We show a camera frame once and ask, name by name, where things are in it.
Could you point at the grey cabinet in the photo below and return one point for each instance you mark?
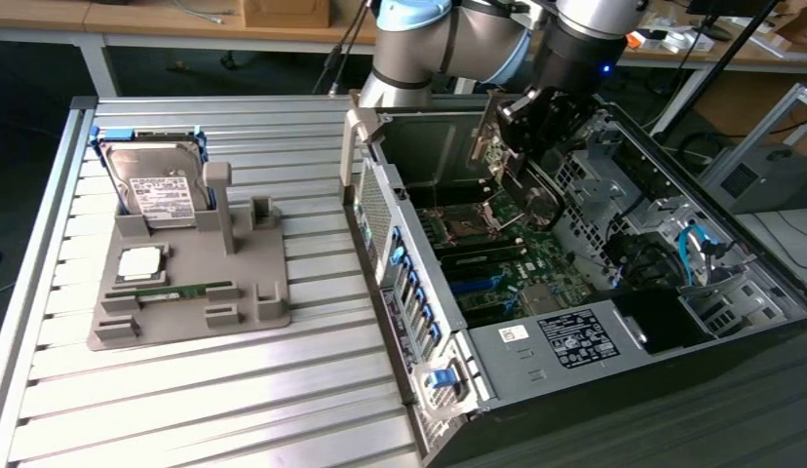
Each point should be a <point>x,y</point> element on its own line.
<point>768,180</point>

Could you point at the orange and white box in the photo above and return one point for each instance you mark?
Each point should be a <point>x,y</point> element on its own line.
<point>646,40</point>

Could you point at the black tripod pole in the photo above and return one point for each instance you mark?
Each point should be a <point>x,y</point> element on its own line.
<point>729,53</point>

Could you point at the small silver disk bay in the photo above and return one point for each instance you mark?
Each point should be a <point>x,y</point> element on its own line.
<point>728,307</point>

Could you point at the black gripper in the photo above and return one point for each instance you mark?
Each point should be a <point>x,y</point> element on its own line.
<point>572,58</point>

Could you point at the grey parts rack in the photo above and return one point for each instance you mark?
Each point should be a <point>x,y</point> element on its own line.
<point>181,317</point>

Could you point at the hard disk in blue caddy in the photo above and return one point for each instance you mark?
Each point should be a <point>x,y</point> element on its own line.
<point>156,190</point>

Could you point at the silver disk bay cage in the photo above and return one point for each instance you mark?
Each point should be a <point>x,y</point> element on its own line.
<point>592,190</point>

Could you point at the metal socket cover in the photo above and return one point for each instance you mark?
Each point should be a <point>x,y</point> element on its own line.
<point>491,212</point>

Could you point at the green RAM stick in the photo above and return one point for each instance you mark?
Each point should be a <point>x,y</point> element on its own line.
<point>176,291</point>

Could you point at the green motherboard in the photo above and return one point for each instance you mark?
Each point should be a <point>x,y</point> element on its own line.
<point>553,273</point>

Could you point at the black open PC case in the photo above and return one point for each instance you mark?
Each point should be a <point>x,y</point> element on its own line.
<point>376,195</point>

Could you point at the brown cardboard box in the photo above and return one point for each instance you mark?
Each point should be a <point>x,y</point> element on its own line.
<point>285,12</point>

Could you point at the grey power supply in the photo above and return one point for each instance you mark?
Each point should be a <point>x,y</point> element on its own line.
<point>540,361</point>

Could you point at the silver CPU chip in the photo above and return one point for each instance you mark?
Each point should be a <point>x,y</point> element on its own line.
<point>140,265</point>

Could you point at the CPU socket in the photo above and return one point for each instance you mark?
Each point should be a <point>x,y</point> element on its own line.
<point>465,226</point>

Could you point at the black monitor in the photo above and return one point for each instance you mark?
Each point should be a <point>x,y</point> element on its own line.
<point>709,19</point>

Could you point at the blue expansion slot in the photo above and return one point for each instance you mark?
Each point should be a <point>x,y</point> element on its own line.
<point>481,284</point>

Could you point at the folded brown cardboard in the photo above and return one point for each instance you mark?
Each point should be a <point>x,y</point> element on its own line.
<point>800,22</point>

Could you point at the blue release latch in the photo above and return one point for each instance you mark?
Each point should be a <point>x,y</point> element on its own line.
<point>440,379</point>

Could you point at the green graphics card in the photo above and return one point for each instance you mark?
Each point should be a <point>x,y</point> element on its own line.
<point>540,205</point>

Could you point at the black RAM slot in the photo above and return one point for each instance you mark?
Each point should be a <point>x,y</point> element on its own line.
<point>484,255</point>
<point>488,261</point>
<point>491,266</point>
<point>481,250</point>

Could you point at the wooden desk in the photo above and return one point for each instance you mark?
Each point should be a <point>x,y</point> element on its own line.
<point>741,56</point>
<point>39,14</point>

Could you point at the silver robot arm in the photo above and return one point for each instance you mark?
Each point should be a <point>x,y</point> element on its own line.
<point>416,44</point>

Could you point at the aluminium profile frame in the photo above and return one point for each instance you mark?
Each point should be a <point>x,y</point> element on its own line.
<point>786,107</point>

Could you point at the grey chipset heatsink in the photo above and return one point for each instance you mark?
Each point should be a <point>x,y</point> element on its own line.
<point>543,296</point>

